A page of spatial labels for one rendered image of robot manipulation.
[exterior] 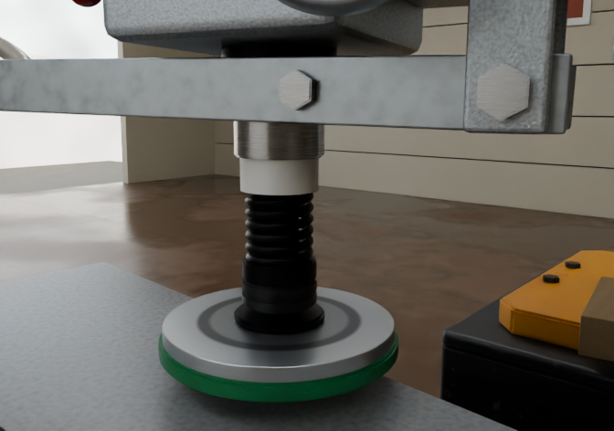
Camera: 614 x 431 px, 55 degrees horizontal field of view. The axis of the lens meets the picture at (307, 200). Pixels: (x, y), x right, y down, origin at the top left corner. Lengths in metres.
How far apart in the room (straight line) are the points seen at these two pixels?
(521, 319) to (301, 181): 0.52
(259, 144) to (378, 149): 7.09
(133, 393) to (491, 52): 0.41
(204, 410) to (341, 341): 0.13
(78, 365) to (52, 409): 0.09
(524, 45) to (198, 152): 9.07
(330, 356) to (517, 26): 0.28
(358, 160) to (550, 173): 2.42
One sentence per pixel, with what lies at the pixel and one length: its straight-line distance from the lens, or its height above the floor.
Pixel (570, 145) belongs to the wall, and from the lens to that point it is 6.62.
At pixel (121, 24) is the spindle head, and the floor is 1.13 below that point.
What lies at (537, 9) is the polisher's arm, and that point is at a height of 1.13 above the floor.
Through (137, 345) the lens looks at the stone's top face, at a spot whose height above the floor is 0.82.
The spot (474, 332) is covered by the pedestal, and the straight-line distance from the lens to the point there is 0.95.
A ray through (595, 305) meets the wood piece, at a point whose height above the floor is 0.83.
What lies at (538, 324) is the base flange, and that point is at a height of 0.77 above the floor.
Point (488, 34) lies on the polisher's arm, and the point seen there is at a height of 1.12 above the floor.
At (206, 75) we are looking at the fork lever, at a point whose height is 1.10.
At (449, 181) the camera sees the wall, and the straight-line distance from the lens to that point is 7.13.
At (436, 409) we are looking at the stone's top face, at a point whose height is 0.82.
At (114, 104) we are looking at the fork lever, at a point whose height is 1.07.
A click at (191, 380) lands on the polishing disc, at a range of 0.50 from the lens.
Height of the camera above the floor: 1.07
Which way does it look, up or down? 9 degrees down
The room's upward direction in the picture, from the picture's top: straight up
